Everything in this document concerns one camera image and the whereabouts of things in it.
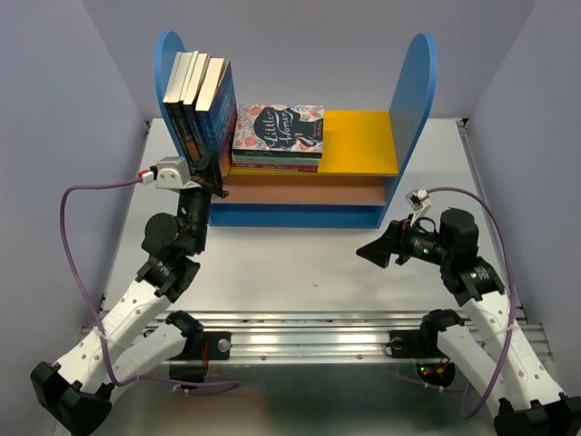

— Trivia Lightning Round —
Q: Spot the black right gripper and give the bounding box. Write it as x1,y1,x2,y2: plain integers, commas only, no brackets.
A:
355,213,452,268

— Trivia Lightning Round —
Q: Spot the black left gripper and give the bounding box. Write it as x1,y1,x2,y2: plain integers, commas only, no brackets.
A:
178,149,229,253

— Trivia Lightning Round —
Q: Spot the Animal Farm book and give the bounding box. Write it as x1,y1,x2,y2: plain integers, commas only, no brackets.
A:
180,51,209,159

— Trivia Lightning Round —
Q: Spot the sunset cover book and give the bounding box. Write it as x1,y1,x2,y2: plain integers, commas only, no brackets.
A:
196,57,238,177

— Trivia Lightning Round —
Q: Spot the Three Days to See book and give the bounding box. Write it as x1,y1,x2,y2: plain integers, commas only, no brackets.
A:
163,52,191,162

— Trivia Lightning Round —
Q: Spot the A Tale of Two Cities book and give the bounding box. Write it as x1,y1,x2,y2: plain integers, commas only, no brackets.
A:
168,52,200,163

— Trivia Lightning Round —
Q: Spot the Nineteen Eighty-Four book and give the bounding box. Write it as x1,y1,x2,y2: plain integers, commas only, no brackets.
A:
181,51,212,155

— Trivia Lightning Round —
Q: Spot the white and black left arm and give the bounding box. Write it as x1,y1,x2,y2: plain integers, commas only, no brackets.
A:
30,152,227,435

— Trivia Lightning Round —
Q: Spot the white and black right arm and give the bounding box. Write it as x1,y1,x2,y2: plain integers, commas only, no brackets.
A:
356,208,580,435

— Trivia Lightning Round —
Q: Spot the teal spine book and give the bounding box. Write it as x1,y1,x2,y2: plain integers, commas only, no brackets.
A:
232,155,320,166

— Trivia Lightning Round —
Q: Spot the red Roald Dahl book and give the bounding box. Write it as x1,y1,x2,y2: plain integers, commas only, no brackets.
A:
232,163,319,173

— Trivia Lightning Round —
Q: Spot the Little Women book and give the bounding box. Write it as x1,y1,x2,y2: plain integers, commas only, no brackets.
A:
231,104,325,160

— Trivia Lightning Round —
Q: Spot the blue and yellow bookshelf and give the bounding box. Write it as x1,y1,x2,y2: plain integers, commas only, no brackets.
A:
153,31,438,228

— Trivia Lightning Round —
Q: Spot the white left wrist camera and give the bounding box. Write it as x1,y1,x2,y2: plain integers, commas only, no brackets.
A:
138,157,201,192

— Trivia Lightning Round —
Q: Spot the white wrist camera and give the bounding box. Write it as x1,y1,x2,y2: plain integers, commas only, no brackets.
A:
406,189,431,225
138,157,201,192

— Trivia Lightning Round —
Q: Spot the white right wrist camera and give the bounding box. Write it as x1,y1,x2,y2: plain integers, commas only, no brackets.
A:
406,189,431,225

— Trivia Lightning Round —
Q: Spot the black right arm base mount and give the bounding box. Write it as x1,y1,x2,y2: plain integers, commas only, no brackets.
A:
384,309,463,359

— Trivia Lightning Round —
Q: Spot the aluminium rail frame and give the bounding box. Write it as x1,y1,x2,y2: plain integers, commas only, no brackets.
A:
74,117,550,369

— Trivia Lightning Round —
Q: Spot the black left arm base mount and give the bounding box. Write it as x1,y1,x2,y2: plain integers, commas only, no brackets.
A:
171,331,231,362

